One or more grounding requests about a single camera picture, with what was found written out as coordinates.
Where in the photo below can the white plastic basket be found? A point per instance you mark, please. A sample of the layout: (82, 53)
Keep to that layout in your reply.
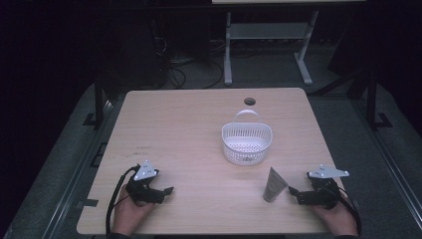
(247, 142)

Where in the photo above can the white metal table frame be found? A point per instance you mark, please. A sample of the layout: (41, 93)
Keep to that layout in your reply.
(265, 31)

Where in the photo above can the person's right hand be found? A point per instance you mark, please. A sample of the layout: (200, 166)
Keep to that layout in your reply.
(338, 219)

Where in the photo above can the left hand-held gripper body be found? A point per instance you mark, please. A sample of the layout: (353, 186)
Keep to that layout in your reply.
(145, 172)

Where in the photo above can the grey squeeze tube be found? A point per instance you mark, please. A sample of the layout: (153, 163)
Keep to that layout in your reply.
(274, 186)

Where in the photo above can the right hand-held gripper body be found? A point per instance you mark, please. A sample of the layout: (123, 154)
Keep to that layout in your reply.
(323, 186)

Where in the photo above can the person's left hand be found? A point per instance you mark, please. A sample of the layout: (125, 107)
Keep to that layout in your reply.
(129, 212)

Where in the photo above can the black metal post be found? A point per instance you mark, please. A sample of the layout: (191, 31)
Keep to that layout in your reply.
(99, 99)

